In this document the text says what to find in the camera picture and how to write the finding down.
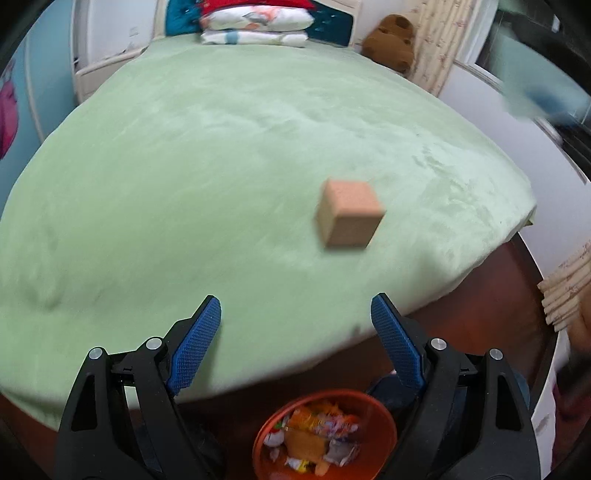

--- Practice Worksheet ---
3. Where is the wooden cube block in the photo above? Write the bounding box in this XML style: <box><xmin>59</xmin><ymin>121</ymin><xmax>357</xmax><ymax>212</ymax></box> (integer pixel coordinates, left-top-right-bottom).
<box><xmin>315</xmin><ymin>179</ymin><xmax>386</xmax><ymax>249</ymax></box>

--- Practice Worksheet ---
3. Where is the orange snack pouch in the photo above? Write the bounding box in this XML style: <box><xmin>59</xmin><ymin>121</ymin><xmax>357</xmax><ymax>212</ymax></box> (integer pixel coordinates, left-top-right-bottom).
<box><xmin>283</xmin><ymin>402</ymin><xmax>342</xmax><ymax>465</ymax></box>

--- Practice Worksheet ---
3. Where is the orange trash basin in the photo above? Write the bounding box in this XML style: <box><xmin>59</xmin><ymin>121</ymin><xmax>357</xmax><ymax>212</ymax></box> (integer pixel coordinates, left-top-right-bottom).
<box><xmin>252</xmin><ymin>389</ymin><xmax>397</xmax><ymax>479</ymax></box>

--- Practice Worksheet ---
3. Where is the green bed blanket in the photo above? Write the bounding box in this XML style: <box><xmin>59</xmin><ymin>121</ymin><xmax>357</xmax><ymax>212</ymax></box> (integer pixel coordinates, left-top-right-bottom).
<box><xmin>1</xmin><ymin>36</ymin><xmax>536</xmax><ymax>428</ymax></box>

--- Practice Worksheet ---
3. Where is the blue cartoon wardrobe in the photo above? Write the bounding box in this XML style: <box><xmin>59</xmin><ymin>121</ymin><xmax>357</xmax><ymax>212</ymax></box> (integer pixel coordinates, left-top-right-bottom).
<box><xmin>1</xmin><ymin>1</ymin><xmax>76</xmax><ymax>204</ymax></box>

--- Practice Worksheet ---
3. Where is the white bedside table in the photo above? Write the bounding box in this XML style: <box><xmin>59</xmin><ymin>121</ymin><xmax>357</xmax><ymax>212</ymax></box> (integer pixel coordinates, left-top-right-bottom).
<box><xmin>74</xmin><ymin>47</ymin><xmax>146</xmax><ymax>104</ymax></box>

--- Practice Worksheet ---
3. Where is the window with grille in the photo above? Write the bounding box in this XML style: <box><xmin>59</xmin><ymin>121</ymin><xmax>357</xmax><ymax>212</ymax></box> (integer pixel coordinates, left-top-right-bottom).
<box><xmin>475</xmin><ymin>0</ymin><xmax>591</xmax><ymax>181</ymax></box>

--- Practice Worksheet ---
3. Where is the brown plush bear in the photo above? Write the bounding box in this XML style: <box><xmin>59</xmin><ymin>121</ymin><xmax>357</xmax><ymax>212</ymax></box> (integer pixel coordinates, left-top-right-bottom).
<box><xmin>361</xmin><ymin>14</ymin><xmax>415</xmax><ymax>76</ymax></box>

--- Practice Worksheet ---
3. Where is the folded white quilt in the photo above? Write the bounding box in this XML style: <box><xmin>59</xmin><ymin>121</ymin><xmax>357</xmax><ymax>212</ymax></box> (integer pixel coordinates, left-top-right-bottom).
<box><xmin>200</xmin><ymin>30</ymin><xmax>308</xmax><ymax>48</ymax></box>

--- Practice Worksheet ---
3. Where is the cream floral curtain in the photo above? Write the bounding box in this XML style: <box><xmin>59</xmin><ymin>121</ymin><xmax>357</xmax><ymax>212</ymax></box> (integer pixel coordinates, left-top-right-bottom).
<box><xmin>408</xmin><ymin>0</ymin><xmax>480</xmax><ymax>97</ymax></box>

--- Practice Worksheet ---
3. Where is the white printed pillow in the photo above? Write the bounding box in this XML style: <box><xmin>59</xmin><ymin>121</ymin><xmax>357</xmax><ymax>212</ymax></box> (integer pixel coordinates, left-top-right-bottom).
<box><xmin>200</xmin><ymin>5</ymin><xmax>315</xmax><ymax>32</ymax></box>

